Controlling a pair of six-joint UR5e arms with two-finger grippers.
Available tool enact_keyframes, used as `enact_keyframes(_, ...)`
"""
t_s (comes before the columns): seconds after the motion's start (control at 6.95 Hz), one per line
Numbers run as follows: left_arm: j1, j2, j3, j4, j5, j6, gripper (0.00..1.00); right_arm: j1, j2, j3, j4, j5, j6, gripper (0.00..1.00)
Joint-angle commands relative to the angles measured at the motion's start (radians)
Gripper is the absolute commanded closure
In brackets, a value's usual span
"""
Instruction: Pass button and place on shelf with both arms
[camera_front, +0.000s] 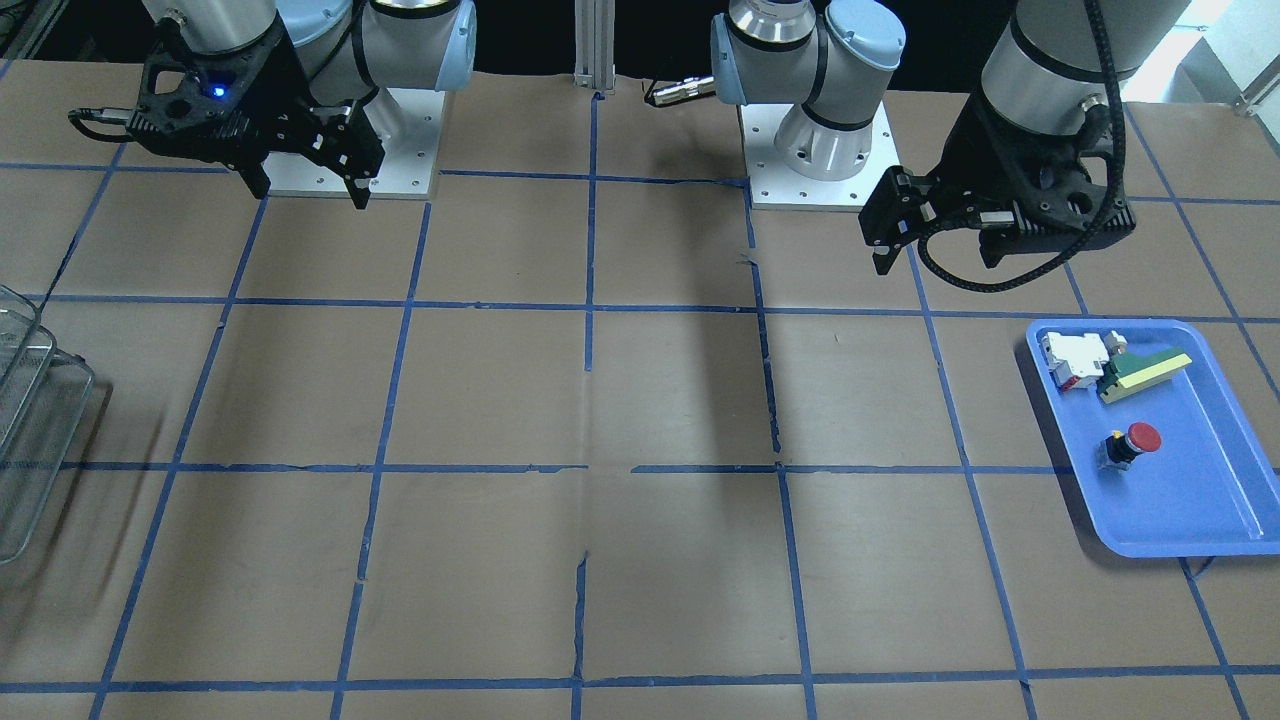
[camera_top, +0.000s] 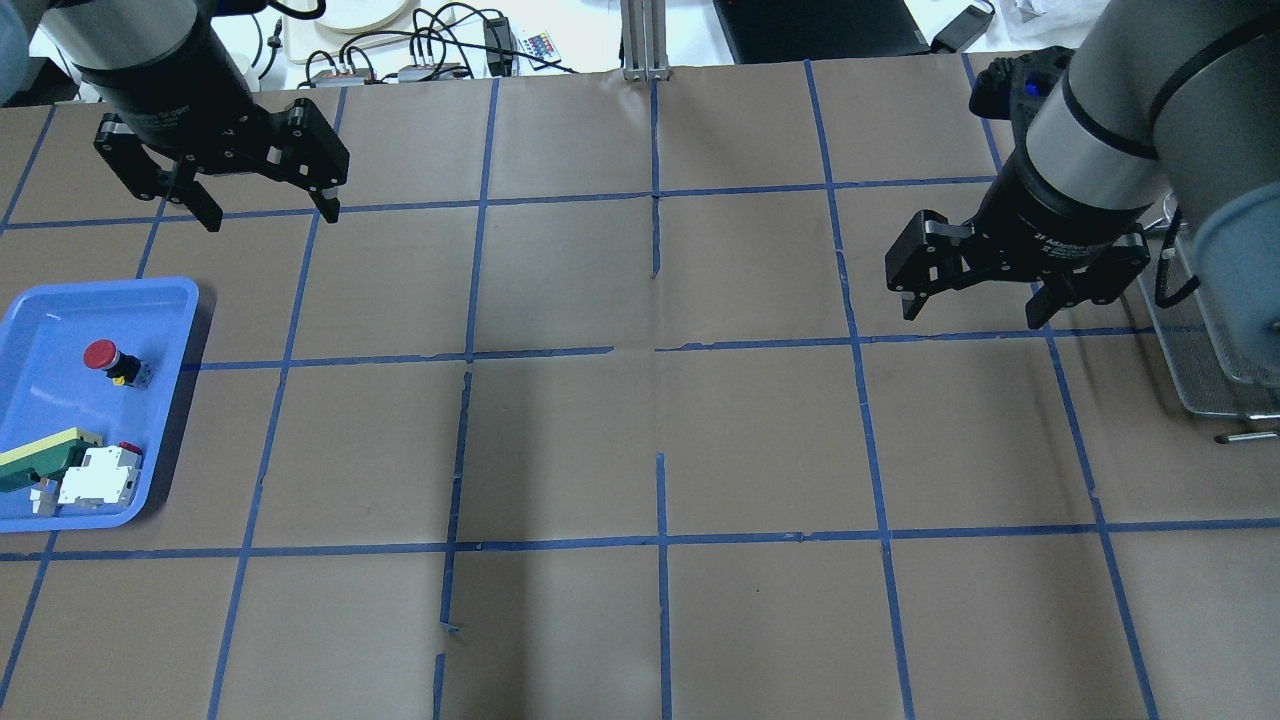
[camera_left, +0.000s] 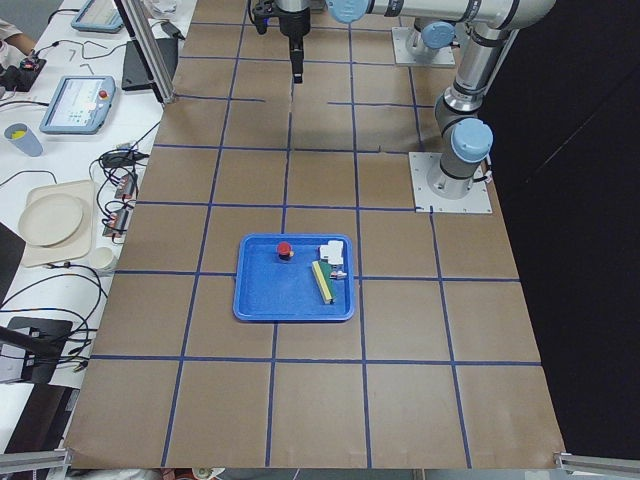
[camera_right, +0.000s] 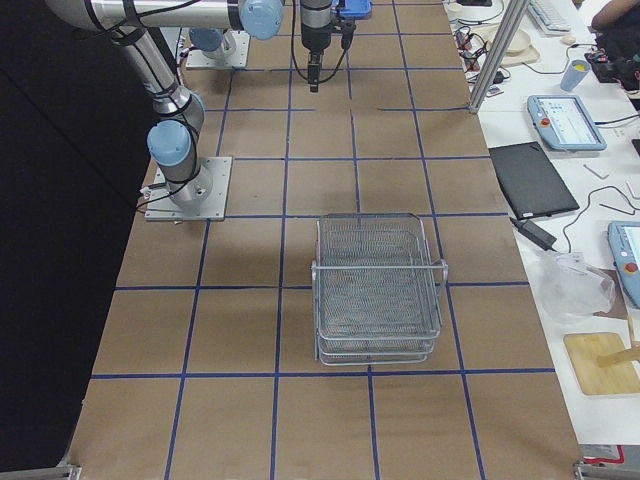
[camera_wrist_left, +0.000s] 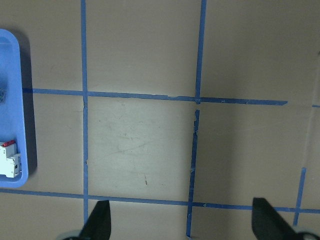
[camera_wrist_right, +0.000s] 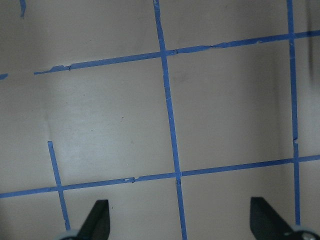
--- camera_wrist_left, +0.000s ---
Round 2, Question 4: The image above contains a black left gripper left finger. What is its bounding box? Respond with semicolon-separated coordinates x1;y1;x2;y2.
79;200;112;240

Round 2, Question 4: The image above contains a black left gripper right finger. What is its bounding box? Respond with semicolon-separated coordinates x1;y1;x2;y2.
251;197;300;240

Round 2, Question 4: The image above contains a white circuit breaker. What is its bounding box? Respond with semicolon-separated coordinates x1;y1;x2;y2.
0;140;21;178

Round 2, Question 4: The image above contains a blue plastic tray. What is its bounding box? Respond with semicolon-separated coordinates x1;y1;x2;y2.
0;29;29;188

